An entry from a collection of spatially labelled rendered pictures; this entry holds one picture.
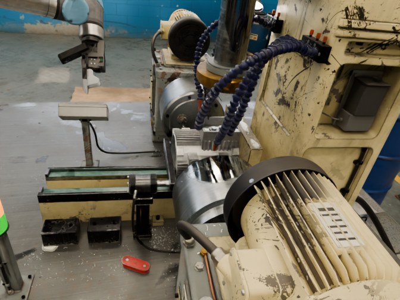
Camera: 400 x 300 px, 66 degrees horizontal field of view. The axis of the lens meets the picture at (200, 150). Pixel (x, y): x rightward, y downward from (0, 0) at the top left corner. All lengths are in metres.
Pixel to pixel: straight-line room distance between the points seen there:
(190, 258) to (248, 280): 0.21
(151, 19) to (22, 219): 5.61
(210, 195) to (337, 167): 0.49
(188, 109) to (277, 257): 0.86
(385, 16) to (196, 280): 0.70
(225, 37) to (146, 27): 5.67
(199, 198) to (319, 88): 0.41
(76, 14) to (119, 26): 5.31
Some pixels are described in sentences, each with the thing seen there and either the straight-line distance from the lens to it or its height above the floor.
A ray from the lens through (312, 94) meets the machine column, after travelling 0.86.
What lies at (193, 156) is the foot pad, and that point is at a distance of 0.95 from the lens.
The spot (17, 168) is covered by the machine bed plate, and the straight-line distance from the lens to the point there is 1.44.
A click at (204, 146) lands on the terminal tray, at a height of 1.09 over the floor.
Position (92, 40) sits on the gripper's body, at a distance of 1.32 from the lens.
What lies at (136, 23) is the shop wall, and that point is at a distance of 6.48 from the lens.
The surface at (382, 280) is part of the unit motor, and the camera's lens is 0.39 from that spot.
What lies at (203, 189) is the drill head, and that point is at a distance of 0.73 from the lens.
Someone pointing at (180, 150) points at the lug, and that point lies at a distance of 0.95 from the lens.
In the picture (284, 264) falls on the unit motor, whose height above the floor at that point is 1.31.
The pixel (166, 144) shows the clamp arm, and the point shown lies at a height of 1.03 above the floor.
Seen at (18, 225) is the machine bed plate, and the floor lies 0.80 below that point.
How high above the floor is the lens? 1.61
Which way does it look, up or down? 33 degrees down
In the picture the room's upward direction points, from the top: 7 degrees clockwise
